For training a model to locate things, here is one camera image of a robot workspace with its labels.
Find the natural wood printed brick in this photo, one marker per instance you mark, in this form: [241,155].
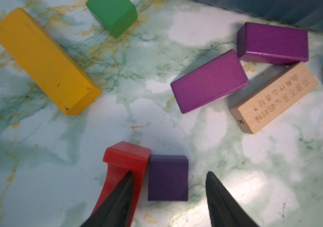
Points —
[277,95]

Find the purple brick beside bin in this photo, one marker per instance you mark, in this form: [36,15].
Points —
[272,44]

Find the yellow long brick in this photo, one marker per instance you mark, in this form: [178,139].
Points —
[53,70]

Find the dark teal storage bin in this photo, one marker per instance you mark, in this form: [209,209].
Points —
[305,14]

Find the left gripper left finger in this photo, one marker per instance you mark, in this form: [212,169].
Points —
[115,210]

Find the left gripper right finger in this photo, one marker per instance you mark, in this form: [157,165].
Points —
[224,210]

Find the red arch brick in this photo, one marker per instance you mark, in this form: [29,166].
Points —
[122,158]

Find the purple tall triangle brick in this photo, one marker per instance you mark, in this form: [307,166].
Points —
[211,81]

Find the green cube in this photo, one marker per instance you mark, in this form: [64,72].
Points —
[115,16]

